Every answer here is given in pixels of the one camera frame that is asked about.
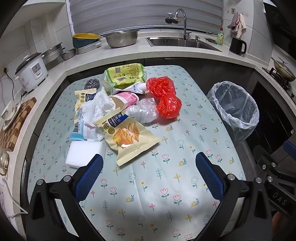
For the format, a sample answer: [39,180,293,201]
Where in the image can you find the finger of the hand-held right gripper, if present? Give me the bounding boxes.
[283,140,296,161]

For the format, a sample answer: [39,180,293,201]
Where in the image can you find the stacked steel pots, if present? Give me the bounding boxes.
[41,42,65,64]

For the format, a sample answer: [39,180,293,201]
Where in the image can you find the small yellow packet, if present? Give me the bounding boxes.
[74,89,97,123]

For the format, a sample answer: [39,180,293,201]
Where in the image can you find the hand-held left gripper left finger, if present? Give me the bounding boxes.
[29,154,109,241]

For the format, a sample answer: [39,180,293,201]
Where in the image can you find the black gas stove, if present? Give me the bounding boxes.
[262,67,296,93]

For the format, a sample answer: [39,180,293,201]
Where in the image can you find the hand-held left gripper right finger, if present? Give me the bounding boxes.
[192,152,273,241]

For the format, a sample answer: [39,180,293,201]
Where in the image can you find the steel sink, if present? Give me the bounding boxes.
[146,37,222,52]

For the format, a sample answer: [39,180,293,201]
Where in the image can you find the trash bin with plastic liner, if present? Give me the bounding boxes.
[206,81,259,142]

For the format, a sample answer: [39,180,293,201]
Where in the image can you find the glass cup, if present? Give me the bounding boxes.
[0,151,10,175]

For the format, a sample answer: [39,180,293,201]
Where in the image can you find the black range hood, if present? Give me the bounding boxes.
[264,0,296,35]

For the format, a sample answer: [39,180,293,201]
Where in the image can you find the white cable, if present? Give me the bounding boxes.
[0,177,28,219]

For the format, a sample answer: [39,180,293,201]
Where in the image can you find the green snack bag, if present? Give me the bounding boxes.
[103,63,147,90]

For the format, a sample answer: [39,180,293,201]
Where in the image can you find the steel tray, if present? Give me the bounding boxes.
[75,42,102,55]

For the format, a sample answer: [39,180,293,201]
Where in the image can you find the large yellow snack packet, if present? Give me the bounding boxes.
[93,111,161,167]

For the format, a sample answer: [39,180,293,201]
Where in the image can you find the large steel colander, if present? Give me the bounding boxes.
[103,29,140,48]

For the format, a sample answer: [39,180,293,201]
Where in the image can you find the white sponge block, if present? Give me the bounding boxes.
[65,141,105,168]

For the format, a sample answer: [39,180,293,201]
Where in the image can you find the beige hanging cloth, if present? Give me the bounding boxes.
[236,14,247,37]

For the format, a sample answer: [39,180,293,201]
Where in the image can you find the chrome faucet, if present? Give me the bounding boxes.
[165,9,192,40]

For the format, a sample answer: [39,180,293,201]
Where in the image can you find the floral tablecloth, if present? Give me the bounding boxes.
[26,65,247,241]

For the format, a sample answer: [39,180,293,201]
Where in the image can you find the white rice cooker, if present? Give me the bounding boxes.
[15,52,48,92]

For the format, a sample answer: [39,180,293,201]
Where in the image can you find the wooden cutting board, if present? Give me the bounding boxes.
[0,97,37,152]

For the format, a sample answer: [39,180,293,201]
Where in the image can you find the purple hanging cloth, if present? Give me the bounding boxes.
[227,14,241,30]

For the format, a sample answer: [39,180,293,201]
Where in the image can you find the steel wool scourer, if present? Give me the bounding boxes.
[84,79,100,90]

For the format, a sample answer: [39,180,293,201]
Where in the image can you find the white crumpled plastic bag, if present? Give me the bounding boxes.
[81,90,116,127]

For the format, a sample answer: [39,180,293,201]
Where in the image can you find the black electric kettle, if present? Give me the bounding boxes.
[229,36,247,55]

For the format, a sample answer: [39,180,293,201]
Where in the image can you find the white spout pouch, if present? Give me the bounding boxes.
[114,82,148,95]

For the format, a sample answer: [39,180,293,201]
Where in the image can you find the black built-in oven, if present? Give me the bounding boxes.
[245,81,296,149]

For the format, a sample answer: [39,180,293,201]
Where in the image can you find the patterned ceramic bowl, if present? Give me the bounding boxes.
[1,101,22,121]

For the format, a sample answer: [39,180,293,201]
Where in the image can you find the pink paper cup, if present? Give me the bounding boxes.
[107,91,140,112]

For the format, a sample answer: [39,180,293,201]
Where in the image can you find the blue and white wrapper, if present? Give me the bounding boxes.
[69,109,104,141]

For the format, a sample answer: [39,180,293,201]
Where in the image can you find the blue basin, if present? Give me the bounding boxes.
[72,37,100,49]

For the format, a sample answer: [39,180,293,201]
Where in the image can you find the green dish soap bottle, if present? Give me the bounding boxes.
[217,27,225,45]

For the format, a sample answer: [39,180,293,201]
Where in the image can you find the frying pan with glass lid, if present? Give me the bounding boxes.
[271,57,296,81]

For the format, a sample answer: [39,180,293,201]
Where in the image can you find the clear plastic bag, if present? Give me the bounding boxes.
[125,97,159,126]

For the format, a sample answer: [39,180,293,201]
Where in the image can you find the small steel bowl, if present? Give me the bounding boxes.
[60,48,77,61]

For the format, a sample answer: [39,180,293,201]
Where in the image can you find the red plastic bag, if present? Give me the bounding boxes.
[146,77,182,119]

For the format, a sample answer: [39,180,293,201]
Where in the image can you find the grey kitchen cabinet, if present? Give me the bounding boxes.
[67,58,257,78]

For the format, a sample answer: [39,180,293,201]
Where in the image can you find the black power cord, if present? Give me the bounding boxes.
[3,68,27,102]

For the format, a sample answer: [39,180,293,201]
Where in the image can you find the grey window blind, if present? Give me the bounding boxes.
[67,0,223,32]

